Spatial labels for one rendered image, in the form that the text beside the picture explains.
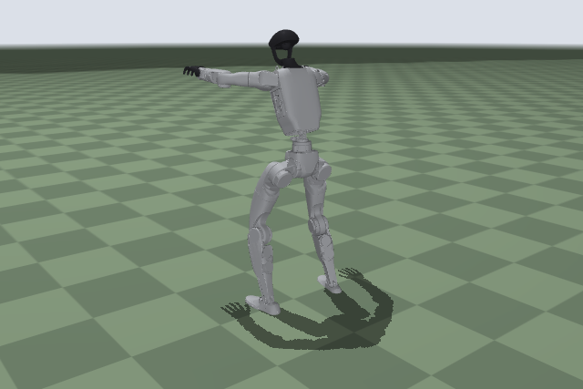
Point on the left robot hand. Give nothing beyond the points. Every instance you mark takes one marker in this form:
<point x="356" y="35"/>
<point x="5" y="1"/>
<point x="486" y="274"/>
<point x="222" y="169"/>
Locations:
<point x="192" y="69"/>

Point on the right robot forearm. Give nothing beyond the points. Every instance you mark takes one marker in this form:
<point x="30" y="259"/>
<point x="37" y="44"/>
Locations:
<point x="311" y="68"/>

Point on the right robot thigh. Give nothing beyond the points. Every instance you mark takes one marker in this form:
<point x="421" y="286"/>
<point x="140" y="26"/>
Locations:
<point x="315" y="187"/>

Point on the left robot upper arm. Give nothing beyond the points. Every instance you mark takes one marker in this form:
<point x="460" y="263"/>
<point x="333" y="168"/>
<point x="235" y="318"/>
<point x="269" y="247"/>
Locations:
<point x="263" y="80"/>

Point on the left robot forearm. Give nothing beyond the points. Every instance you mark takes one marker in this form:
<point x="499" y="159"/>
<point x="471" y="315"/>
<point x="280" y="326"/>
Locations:
<point x="210" y="75"/>

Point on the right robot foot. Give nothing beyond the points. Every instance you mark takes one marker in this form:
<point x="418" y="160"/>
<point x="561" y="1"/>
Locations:
<point x="323" y="281"/>

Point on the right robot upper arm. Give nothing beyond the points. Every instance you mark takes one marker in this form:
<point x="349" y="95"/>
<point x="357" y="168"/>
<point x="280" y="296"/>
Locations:
<point x="321" y="78"/>

